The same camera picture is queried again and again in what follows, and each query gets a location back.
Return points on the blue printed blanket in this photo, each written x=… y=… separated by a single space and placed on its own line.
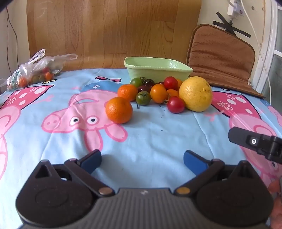
x=154 y=132

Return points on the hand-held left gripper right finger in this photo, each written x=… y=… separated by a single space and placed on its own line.
x=195 y=163

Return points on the large yellow citrus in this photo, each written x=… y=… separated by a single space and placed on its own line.
x=195 y=94

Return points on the large orange tomato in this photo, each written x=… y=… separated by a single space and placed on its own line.
x=158 y=93

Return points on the white window frame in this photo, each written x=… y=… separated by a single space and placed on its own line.
x=272 y=33

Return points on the wooden board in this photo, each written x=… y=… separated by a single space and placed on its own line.
x=110 y=30

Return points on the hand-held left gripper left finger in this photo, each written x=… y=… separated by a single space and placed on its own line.
x=91 y=161

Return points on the person's right hand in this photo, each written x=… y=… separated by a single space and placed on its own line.
x=273 y=188

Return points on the dark red tomato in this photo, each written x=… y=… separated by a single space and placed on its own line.
x=149 y=83

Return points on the small orange mandarin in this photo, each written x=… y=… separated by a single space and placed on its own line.
x=127 y=92

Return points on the plastic bag of tomatoes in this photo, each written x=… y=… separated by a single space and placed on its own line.
x=33 y=68

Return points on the green tomato with stem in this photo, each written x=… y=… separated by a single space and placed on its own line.
x=143 y=99

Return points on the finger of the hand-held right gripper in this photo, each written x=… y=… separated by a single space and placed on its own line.
x=244 y=137

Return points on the black tape cross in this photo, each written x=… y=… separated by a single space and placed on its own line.
x=231 y=26

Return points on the green plastic basket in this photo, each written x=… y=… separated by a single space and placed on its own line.
x=154 y=70

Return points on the small orange tomato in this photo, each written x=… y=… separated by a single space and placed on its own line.
x=173 y=92
x=179 y=83

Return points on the brown seat cushion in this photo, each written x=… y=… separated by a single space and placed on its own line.
x=220 y=57

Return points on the large orange mandarin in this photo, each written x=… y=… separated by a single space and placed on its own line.
x=119 y=110

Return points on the dark purple tomato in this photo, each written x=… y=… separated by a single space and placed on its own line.
x=143 y=88

